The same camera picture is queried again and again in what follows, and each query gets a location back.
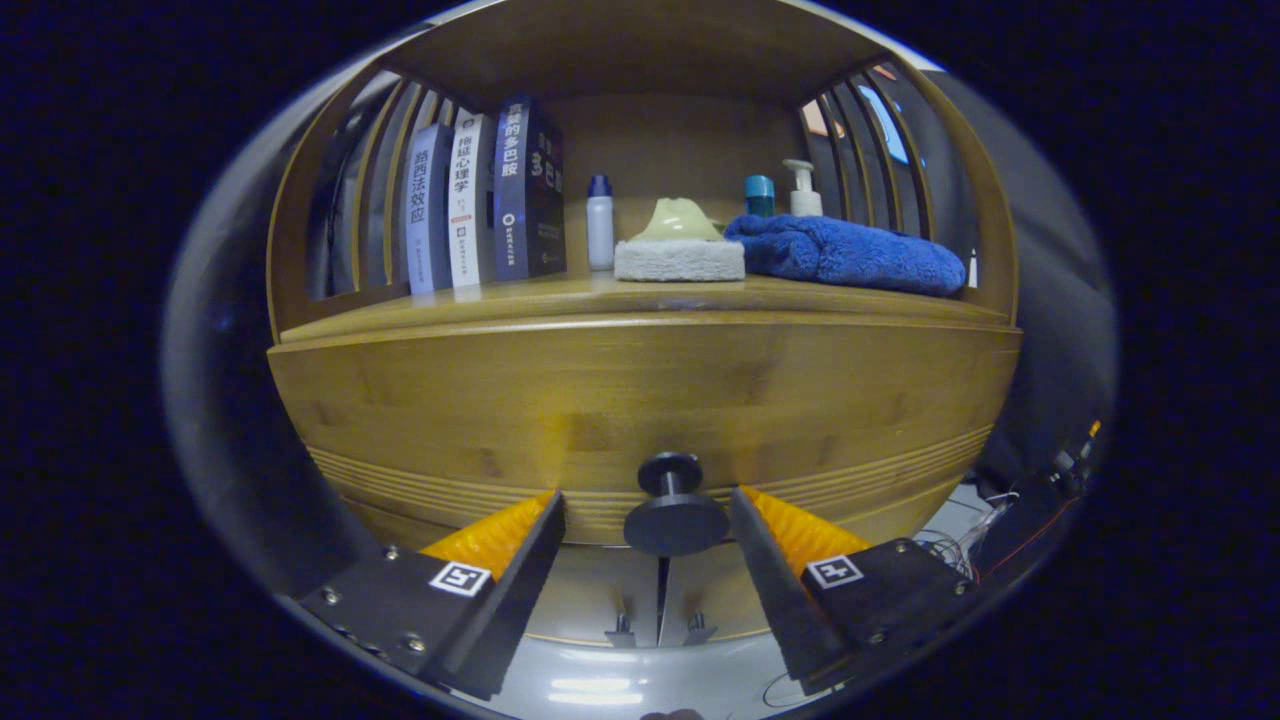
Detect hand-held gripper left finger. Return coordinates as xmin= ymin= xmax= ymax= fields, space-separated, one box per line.
xmin=298 ymin=488 xmax=567 ymax=701

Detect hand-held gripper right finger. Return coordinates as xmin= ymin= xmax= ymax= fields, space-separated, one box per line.
xmin=728 ymin=485 xmax=979 ymax=698

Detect pale green white sponge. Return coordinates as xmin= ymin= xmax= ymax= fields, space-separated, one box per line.
xmin=613 ymin=197 xmax=747 ymax=283

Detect wooden cabinet door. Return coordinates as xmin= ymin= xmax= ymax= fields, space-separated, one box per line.
xmin=660 ymin=545 xmax=776 ymax=641
xmin=525 ymin=545 xmax=661 ymax=646

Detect wooden countertop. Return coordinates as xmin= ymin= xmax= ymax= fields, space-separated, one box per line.
xmin=280 ymin=270 xmax=1011 ymax=346

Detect wooden cabinet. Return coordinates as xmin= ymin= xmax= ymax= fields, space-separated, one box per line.
xmin=265 ymin=0 xmax=1023 ymax=651

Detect blue folded towel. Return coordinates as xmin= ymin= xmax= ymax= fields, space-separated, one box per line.
xmin=724 ymin=213 xmax=968 ymax=298

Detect white bottle with blue cap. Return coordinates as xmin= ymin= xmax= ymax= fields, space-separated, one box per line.
xmin=586 ymin=175 xmax=615 ymax=271

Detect white pump bottle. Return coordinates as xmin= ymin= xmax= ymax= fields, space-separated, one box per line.
xmin=782 ymin=159 xmax=824 ymax=218

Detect grey-blue book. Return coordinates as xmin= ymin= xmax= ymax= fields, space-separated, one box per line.
xmin=405 ymin=123 xmax=456 ymax=296

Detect white book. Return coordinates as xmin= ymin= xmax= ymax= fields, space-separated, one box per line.
xmin=447 ymin=108 xmax=498 ymax=289

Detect dark blue book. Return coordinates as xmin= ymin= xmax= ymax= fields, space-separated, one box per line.
xmin=493 ymin=95 xmax=567 ymax=282

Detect floor cables with adapter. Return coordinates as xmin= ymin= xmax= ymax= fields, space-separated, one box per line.
xmin=915 ymin=485 xmax=1021 ymax=586

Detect black equipment with red cable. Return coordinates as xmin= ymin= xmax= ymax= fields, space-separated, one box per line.
xmin=975 ymin=420 xmax=1101 ymax=586

